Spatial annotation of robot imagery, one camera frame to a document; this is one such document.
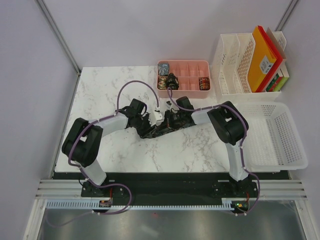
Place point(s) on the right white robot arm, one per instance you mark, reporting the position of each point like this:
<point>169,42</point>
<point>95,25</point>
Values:
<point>230,127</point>

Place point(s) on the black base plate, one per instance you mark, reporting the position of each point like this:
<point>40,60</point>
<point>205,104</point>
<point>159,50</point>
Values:
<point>168,188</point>

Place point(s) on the pink compartment organizer box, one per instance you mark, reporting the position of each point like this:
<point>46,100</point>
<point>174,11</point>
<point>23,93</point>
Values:
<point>188,73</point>

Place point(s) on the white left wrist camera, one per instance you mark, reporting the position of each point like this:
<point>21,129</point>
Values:
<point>156,117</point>

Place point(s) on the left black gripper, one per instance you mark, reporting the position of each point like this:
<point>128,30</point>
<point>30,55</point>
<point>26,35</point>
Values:
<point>149,130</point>

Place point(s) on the green book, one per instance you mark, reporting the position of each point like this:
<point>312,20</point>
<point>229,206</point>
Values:
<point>276,83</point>

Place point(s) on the orange folder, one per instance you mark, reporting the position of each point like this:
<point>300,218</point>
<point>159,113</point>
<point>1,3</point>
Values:
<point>262,60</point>

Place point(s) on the white slotted cable duct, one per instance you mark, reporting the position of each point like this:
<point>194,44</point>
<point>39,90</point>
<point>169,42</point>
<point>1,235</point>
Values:
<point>91,204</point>

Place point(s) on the black rolled tie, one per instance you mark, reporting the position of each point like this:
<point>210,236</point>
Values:
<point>172,82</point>

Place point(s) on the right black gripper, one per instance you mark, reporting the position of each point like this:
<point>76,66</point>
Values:
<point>167,123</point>

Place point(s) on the white perforated plastic basket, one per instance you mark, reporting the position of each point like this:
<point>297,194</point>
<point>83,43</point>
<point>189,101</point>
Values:
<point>273,143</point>

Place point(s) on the red rolled tie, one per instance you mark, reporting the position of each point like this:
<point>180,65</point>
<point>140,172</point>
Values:
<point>204,83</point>

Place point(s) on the beige floral rolled tie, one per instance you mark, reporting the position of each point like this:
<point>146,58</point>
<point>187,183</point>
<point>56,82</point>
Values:
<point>162,82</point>

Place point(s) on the grey rolled tie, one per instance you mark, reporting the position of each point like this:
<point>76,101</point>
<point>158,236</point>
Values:
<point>163,69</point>

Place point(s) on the dark floral patterned tie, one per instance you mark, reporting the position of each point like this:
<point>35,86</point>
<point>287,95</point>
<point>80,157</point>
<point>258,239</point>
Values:
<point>158,134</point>

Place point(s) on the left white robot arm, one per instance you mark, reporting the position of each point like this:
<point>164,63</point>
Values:
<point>82,143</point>

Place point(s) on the brown cardboard folder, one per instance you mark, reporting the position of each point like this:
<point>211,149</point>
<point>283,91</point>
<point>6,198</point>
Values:
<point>279,41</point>

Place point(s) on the red folder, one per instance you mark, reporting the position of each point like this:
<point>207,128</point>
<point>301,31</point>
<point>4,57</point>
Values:
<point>276,66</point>

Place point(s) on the white file organizer rack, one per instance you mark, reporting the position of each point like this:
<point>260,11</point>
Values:
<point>230,67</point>

